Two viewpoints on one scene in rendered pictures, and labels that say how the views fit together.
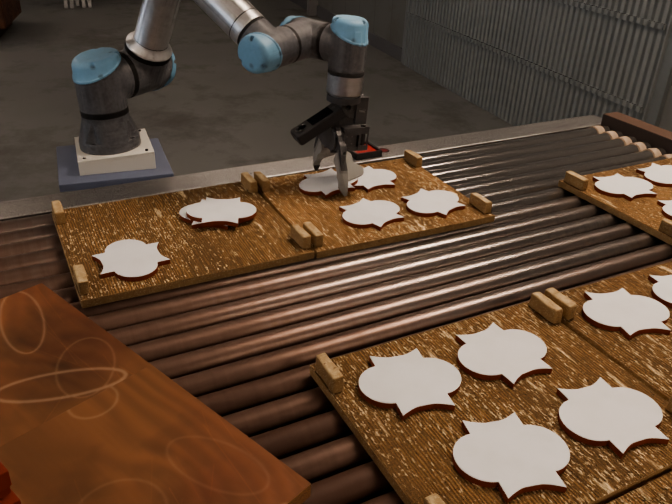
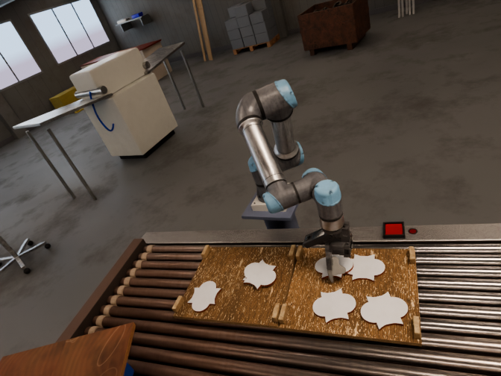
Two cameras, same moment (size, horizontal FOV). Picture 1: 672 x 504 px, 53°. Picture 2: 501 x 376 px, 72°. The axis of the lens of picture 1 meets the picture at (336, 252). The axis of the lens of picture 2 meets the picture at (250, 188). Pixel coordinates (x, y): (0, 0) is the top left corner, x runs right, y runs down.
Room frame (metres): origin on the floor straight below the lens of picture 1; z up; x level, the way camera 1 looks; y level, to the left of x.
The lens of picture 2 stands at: (0.75, -0.59, 1.89)
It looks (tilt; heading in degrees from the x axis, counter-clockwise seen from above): 32 degrees down; 57
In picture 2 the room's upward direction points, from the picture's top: 20 degrees counter-clockwise
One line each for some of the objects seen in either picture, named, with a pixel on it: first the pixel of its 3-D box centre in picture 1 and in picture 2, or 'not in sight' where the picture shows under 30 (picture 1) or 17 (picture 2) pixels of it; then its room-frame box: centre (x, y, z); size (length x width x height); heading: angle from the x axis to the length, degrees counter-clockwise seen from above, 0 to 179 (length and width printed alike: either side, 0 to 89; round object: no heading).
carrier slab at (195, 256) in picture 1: (178, 234); (238, 281); (1.13, 0.30, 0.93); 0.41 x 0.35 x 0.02; 119
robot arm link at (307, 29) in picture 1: (303, 39); (312, 186); (1.42, 0.09, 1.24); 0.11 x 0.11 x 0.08; 57
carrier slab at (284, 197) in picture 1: (368, 200); (350, 288); (1.32, -0.07, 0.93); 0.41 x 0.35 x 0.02; 118
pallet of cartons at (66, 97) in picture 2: not in sight; (80, 95); (3.43, 10.26, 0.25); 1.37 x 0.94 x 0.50; 23
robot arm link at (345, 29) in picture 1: (347, 45); (328, 199); (1.38, 0.00, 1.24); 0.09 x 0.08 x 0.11; 57
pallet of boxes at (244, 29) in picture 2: not in sight; (251, 25); (7.35, 6.85, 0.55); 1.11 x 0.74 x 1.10; 113
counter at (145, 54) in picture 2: not in sight; (126, 68); (4.93, 9.97, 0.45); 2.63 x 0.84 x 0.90; 113
